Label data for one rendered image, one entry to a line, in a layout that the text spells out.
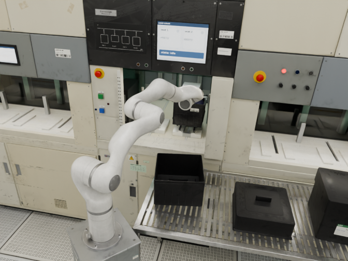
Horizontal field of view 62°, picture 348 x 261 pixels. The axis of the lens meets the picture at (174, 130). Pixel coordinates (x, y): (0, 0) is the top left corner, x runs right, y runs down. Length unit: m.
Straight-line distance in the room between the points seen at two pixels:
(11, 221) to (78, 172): 1.69
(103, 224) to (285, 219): 0.88
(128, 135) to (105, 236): 0.49
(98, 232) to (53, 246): 1.18
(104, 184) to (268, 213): 0.84
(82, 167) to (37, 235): 1.51
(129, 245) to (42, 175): 1.24
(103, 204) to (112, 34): 0.96
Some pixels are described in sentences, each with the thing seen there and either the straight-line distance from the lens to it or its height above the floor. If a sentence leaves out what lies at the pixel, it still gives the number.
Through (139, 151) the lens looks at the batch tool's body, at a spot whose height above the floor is 0.82.
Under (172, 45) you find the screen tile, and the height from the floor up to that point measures 1.56.
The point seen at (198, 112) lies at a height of 1.08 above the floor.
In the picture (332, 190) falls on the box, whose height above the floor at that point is 1.01.
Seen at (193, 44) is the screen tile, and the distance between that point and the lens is 1.67.
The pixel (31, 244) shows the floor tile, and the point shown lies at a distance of 2.67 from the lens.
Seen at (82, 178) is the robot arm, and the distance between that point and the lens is 1.28.
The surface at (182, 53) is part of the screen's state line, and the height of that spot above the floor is 1.52.
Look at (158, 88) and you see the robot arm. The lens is 1.45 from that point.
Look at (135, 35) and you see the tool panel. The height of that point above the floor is 1.59.
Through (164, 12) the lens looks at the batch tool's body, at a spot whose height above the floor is 1.73.
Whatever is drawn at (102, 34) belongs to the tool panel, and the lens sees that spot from 1.80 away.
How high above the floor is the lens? 1.89
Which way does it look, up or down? 28 degrees down
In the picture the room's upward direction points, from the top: 3 degrees clockwise
